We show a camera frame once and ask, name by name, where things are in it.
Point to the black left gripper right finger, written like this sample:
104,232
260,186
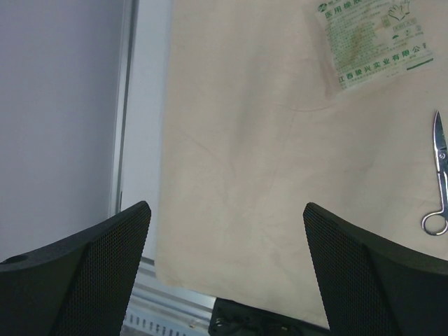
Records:
372,286

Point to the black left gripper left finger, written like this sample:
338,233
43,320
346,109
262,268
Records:
79,285

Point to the black surgical scissors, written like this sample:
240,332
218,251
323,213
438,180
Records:
440,153

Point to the green printed glove packet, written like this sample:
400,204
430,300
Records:
372,39

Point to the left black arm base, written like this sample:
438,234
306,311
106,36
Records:
232,318

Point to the beige cloth mat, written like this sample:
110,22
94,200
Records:
256,127

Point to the aluminium front rail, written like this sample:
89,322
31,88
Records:
157,309

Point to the left aluminium frame post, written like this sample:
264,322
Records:
129,22

